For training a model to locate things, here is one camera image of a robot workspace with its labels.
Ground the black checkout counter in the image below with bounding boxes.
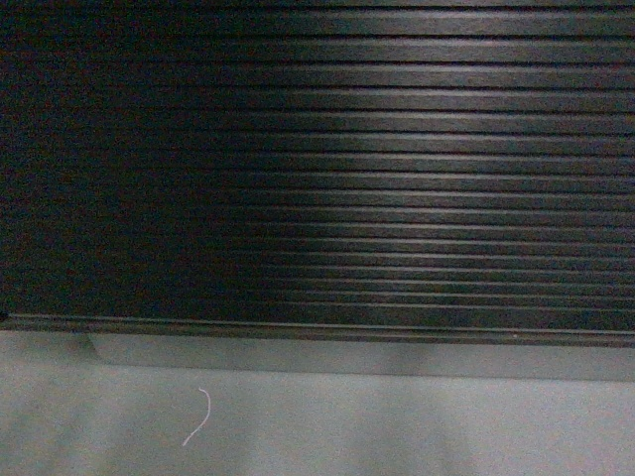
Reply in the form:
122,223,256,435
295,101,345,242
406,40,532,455
1,1,634,381

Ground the white thread on floor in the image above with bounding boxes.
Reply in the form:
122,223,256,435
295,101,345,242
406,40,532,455
181,387,211,447

